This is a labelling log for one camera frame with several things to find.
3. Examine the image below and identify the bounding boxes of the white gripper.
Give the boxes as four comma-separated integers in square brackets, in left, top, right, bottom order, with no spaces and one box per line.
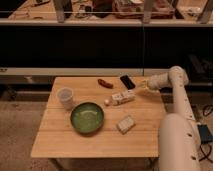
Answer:
[139,74,169,90]

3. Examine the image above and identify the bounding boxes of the red chili pepper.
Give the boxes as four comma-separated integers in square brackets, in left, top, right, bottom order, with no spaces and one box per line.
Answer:
[98,79,113,89]

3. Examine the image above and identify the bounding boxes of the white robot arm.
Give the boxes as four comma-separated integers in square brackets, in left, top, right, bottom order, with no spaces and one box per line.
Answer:
[139,66,201,171]

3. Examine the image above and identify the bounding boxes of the white sponge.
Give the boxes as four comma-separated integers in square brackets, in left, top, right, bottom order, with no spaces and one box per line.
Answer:
[116,116,135,134]

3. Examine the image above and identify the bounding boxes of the black rectangular block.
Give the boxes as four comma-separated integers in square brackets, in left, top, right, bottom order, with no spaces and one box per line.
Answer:
[120,75,135,90]

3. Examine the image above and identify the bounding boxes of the white plastic bottle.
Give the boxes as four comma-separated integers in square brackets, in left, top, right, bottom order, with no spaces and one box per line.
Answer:
[104,90,135,106]

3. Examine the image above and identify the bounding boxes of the wooden table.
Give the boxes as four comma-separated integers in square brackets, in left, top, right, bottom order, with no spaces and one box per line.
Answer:
[31,77,166,159]

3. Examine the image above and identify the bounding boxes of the green bowl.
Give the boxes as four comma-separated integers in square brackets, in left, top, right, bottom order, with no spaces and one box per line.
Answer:
[70,102,104,134]

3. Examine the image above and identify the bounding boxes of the clear plastic cup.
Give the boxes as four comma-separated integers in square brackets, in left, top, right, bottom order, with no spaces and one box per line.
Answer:
[57,87,74,110]

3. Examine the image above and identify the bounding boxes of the black power adapter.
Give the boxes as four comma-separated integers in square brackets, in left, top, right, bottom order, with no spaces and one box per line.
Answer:
[198,125,213,144]

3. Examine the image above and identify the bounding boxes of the long metal shelf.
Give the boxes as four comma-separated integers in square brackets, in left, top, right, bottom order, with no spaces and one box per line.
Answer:
[0,0,213,27]

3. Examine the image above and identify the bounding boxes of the black cable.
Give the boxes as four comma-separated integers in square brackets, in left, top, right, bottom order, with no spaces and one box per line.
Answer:
[198,103,213,164]

